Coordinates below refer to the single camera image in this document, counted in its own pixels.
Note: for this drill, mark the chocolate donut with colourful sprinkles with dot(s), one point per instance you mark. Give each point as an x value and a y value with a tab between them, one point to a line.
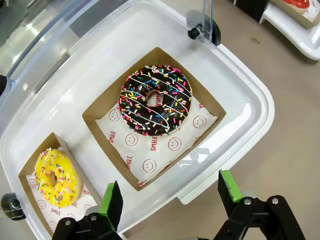
170	117

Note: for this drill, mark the brown cardboard donut box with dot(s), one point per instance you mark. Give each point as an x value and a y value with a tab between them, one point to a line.
305	21
47	145

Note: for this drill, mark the clear display case lid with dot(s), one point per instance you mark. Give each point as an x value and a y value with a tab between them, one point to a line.
50	37

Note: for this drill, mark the white smiley paper liner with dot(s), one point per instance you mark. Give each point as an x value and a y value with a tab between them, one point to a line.
313	12
85	200
160	155

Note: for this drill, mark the red glazed donut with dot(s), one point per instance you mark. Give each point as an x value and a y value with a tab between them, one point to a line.
297	3

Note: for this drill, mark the chocolate sprinkled donut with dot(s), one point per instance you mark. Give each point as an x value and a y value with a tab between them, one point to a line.
112	95

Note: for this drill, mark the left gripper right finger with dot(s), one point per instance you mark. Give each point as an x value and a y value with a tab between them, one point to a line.
250	220

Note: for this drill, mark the white display case tray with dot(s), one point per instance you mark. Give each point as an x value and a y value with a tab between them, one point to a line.
237	87
287	32

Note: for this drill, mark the yellow glazed sprinkle donut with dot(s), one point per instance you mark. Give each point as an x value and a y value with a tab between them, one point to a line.
65	185

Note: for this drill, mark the black lid hinge knob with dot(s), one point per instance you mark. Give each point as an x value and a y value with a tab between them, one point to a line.
11	206
193	33

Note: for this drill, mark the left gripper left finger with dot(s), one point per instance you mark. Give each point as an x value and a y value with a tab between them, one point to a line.
110	205

